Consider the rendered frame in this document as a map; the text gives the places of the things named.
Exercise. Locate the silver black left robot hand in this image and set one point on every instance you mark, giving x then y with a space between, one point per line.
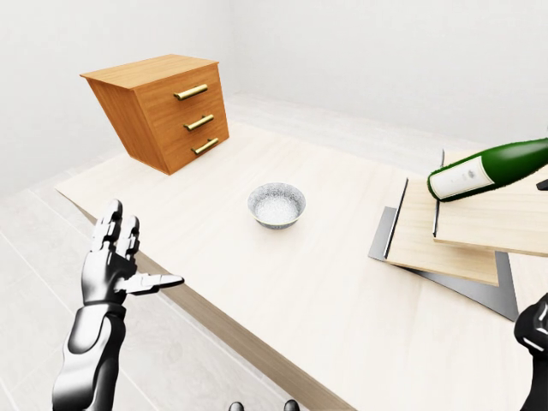
105 272

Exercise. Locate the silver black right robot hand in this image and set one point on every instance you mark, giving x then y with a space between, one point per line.
533 325

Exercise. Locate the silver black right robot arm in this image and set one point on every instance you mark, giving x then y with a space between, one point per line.
537 385

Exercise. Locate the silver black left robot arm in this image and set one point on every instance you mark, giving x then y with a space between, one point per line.
85 355

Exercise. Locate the wooden wine rack grey base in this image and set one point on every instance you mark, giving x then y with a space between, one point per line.
445 244

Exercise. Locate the green wine bottle white label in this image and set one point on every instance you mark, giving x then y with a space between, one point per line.
492 169

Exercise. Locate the wooden cabinet drawer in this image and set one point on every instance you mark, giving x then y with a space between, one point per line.
171 126
180 156
158 100

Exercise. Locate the wooden cabinet with drawers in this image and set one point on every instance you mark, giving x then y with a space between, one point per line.
115 107

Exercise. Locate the patterned grey white bowl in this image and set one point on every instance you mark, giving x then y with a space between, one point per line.
276 208

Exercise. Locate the small dark rounded shape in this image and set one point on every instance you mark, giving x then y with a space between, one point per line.
236 406
291 406

